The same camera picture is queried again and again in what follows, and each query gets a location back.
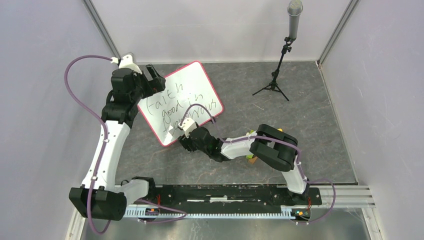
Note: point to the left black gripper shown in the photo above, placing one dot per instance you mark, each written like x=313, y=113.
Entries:
x=154, y=85

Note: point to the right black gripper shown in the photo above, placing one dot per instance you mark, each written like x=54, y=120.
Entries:
x=185, y=141

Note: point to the pink framed whiteboard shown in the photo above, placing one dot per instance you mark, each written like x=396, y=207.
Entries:
x=188, y=92

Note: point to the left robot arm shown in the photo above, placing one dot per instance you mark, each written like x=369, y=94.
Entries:
x=98, y=196

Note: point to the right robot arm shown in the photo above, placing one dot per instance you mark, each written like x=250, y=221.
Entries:
x=275, y=148

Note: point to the brown wooden block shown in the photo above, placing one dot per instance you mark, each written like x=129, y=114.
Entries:
x=255, y=159

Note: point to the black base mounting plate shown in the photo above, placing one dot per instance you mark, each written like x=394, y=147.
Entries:
x=231, y=198

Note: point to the black microphone tripod stand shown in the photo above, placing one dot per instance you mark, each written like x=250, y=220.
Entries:
x=273, y=85

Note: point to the silver microphone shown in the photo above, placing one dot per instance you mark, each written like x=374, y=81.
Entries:
x=294, y=10

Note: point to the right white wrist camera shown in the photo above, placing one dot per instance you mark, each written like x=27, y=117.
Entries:
x=187, y=126

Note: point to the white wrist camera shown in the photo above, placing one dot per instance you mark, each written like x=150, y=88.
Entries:
x=187, y=126
x=129, y=61

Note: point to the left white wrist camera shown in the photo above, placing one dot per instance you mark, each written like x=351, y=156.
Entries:
x=129, y=61

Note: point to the white cable duct rail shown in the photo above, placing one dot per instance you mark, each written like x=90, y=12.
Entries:
x=150, y=212

